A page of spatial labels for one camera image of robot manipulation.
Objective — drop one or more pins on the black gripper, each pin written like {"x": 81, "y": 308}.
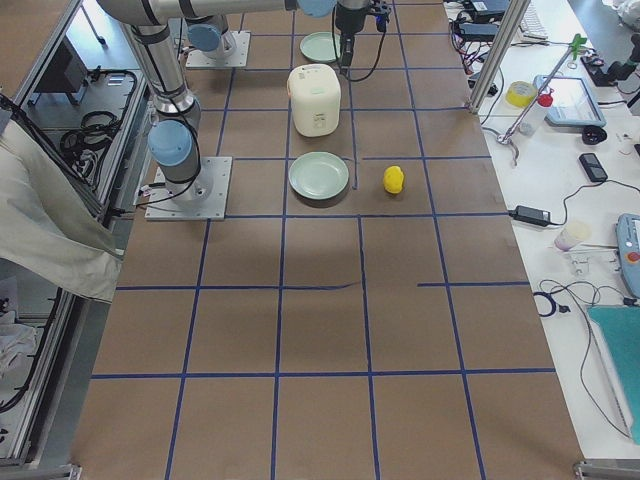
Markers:
{"x": 345, "y": 20}

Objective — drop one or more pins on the white rice cooker pink handle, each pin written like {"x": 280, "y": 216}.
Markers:
{"x": 315, "y": 94}

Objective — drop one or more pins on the green plate beside arm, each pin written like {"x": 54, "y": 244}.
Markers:
{"x": 318, "y": 175}
{"x": 320, "y": 47}

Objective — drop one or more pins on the yellow tape roll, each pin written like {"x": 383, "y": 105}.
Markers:
{"x": 520, "y": 94}

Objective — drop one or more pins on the red capped bottle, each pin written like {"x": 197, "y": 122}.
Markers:
{"x": 536, "y": 115}

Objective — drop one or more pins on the blue teach pendant tablet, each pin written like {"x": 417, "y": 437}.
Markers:
{"x": 573, "y": 104}

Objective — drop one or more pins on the black power adapter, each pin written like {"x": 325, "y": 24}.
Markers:
{"x": 530, "y": 215}

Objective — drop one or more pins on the black smartphone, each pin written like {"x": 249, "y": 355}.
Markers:
{"x": 593, "y": 167}

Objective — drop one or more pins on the plastic cup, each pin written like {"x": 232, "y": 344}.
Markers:
{"x": 573, "y": 233}

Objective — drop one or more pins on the beige cloth cover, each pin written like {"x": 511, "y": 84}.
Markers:
{"x": 46, "y": 227}

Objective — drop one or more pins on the teal mat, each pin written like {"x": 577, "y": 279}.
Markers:
{"x": 620, "y": 328}

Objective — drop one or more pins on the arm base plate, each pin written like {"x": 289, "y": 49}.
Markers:
{"x": 197, "y": 60}
{"x": 205, "y": 198}

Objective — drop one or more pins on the aluminium frame post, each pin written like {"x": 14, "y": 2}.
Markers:
{"x": 508, "y": 27}

